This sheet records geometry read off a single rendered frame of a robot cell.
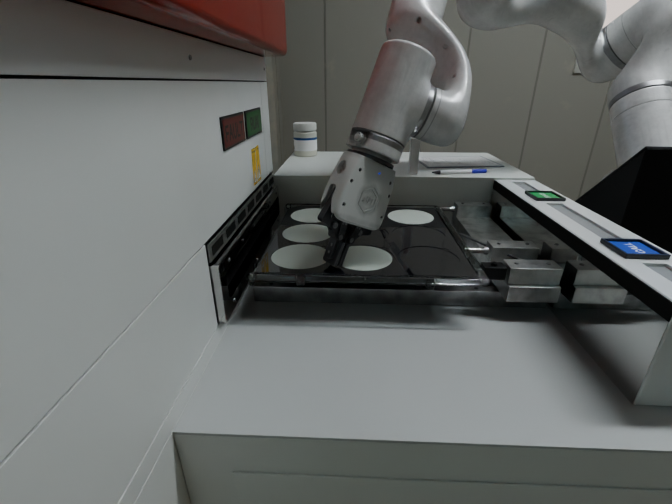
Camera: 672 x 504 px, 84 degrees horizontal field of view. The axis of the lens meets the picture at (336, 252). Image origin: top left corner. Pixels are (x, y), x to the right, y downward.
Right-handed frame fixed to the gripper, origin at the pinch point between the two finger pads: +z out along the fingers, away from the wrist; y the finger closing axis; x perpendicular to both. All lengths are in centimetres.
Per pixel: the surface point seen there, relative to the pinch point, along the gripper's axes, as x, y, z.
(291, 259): 6.3, -3.1, 4.2
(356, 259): -0.2, 4.7, 0.4
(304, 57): 164, 70, -75
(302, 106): 165, 80, -50
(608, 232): -24.6, 30.0, -17.5
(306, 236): 13.6, 3.6, 1.1
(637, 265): -31.8, 20.0, -13.3
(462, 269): -12.7, 15.1, -4.3
